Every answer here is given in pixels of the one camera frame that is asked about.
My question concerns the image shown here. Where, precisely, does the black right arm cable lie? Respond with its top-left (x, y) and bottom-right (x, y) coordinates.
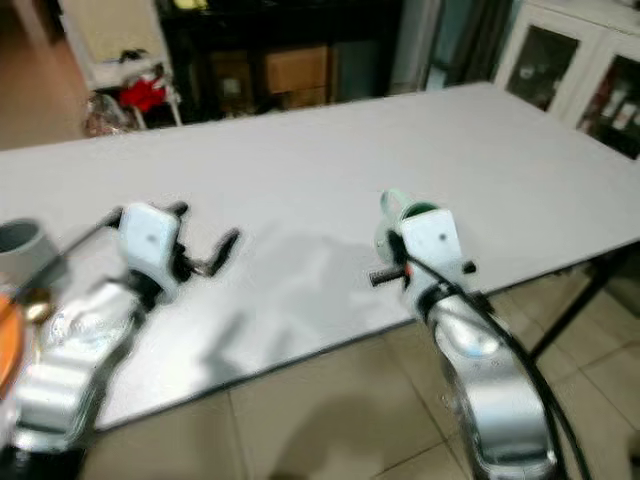
top-left (408, 254), bottom-right (593, 480)

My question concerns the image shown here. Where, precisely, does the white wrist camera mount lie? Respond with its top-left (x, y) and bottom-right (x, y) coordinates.
top-left (116, 202), bottom-right (182, 302)
top-left (396, 207), bottom-right (473, 317)

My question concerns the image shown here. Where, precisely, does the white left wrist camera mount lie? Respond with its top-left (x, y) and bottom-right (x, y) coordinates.
top-left (116, 202), bottom-right (182, 302)

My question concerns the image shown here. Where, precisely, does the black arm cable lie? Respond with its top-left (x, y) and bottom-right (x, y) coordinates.
top-left (408, 254), bottom-right (593, 480)
top-left (46, 206), bottom-right (127, 293)

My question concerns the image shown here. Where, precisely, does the white shelf cart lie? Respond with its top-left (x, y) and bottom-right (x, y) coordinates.
top-left (58, 0), bottom-right (183, 133)

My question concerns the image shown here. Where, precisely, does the white glass door cabinet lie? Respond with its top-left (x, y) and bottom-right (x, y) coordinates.
top-left (493, 3), bottom-right (640, 161)

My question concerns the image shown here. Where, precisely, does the wire mesh basket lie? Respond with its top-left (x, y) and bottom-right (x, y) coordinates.
top-left (84, 93), bottom-right (133, 138)

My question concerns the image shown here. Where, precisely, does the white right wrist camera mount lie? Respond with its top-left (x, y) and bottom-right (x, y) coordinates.
top-left (396, 207), bottom-right (473, 317)

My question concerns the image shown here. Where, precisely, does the pale green mug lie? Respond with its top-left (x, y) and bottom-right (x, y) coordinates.
top-left (377, 187), bottom-right (447, 267)

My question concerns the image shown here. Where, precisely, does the brown cardboard box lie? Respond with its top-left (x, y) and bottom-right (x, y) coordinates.
top-left (263, 44), bottom-right (333, 108)

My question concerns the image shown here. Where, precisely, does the red cloth item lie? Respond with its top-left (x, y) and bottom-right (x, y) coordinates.
top-left (118, 77), bottom-right (171, 114)

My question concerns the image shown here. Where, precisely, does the black table leg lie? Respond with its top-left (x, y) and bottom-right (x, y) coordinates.
top-left (528, 252), bottom-right (640, 363)

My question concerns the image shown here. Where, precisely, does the black cabinet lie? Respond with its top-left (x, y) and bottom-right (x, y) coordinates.
top-left (158, 0), bottom-right (403, 119)

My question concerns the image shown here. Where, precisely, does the gold metal spoon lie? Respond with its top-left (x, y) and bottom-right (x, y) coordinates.
top-left (24, 289), bottom-right (55, 327)

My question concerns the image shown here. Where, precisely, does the orange plastic plate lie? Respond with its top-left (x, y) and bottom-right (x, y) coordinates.
top-left (0, 294), bottom-right (30, 398)

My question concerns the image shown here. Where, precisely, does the grey mug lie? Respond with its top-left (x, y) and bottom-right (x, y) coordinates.
top-left (0, 217), bottom-right (52, 293)

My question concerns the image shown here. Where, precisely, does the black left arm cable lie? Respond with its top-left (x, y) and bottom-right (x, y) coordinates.
top-left (46, 206), bottom-right (127, 293)

